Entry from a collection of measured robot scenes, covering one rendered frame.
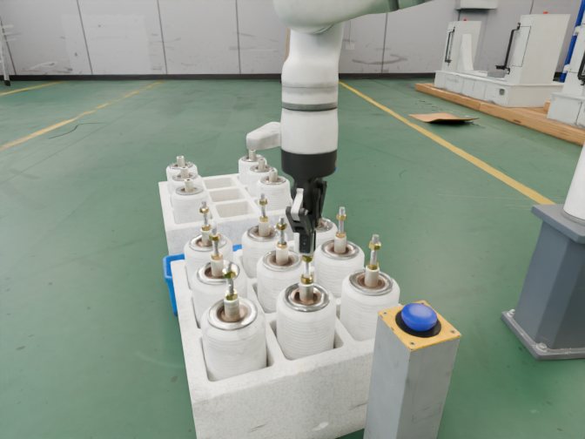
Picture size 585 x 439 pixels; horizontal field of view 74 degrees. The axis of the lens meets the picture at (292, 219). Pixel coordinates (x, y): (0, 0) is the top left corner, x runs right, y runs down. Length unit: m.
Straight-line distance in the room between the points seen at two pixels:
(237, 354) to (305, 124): 0.33
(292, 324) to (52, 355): 0.59
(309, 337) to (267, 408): 0.12
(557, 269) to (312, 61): 0.67
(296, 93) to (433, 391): 0.40
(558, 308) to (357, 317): 0.47
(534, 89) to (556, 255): 3.20
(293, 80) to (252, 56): 6.47
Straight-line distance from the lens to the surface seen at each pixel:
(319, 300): 0.62
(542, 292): 0.98
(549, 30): 4.06
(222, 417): 0.63
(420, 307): 0.50
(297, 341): 0.62
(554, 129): 3.33
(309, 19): 0.46
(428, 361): 0.50
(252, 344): 0.59
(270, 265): 0.70
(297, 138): 0.48
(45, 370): 1.00
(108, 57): 7.38
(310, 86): 0.47
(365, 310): 0.65
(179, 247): 1.07
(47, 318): 1.15
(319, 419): 0.71
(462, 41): 5.22
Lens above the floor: 0.62
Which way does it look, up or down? 25 degrees down
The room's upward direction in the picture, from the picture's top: straight up
